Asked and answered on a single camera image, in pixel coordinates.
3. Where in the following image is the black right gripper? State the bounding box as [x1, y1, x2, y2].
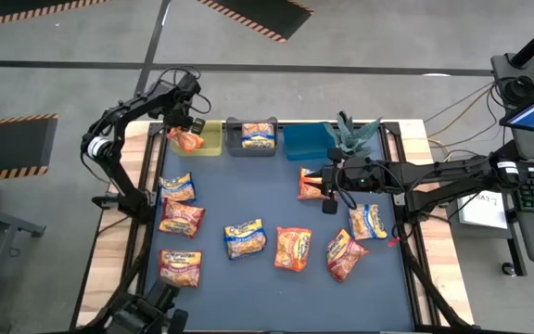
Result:
[304, 157, 379, 192]

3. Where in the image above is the orange Maruchan noodle packet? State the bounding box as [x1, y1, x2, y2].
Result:
[166, 126, 206, 155]
[297, 167, 329, 201]
[273, 225, 313, 273]

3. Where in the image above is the blue Maruchan noodle packet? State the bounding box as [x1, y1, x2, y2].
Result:
[159, 172, 197, 204]
[348, 203, 388, 241]
[240, 122, 276, 149]
[222, 218, 268, 261]

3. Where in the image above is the red Maruchan noodle packet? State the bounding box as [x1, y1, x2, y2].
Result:
[157, 249, 203, 289]
[325, 227, 370, 284]
[158, 198, 207, 239]

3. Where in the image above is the yellow plastic bin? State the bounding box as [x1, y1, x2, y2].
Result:
[170, 120, 224, 158]

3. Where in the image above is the blue plastic bin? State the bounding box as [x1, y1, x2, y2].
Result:
[282, 122, 337, 162]

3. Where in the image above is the green snake plant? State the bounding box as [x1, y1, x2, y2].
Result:
[323, 110, 383, 159]

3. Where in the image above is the grey plastic bin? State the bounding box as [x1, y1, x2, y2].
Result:
[224, 116, 280, 158]

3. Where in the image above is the black hazard-striped floor mat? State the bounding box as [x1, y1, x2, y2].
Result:
[0, 112, 59, 182]
[0, 0, 110, 31]
[196, 0, 315, 45]

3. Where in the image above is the white paper sign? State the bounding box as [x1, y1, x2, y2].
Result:
[457, 188, 510, 231]

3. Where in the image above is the grey computer case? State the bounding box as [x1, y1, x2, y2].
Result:
[489, 50, 534, 110]

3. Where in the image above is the black aluminium table frame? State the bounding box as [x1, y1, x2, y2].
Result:
[70, 119, 477, 334]

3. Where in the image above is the black coiled cable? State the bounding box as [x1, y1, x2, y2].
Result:
[500, 75, 534, 109]

